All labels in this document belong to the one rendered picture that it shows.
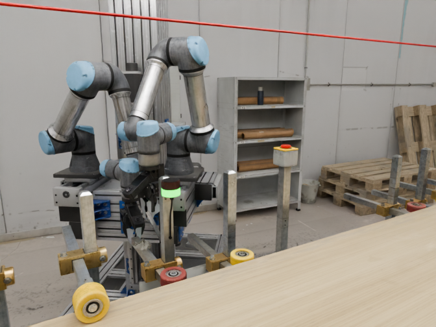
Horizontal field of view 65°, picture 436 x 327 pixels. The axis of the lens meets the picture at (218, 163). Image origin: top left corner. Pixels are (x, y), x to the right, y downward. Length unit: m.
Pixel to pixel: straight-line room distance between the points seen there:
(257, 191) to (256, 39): 1.81
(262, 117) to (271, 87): 0.37
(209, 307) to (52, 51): 3.05
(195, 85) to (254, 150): 2.80
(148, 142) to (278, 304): 0.64
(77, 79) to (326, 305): 1.17
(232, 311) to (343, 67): 4.30
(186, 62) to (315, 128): 3.44
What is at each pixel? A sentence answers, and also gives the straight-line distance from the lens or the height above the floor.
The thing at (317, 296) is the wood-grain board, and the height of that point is 0.90.
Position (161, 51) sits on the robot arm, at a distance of 1.50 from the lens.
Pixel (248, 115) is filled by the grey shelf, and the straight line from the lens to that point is 4.14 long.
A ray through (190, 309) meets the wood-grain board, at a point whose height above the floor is 0.90.
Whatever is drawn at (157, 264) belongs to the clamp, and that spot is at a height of 0.87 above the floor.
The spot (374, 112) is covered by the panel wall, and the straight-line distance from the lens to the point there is 5.43.
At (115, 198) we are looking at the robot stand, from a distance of 1.80.
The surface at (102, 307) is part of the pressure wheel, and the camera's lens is 0.95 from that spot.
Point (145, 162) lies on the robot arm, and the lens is 1.20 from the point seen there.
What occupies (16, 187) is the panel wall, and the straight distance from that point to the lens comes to 3.78.
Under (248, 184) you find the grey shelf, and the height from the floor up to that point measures 0.27.
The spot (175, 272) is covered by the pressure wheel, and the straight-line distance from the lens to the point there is 1.10.
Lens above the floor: 1.46
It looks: 13 degrees down
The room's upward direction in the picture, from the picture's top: straight up
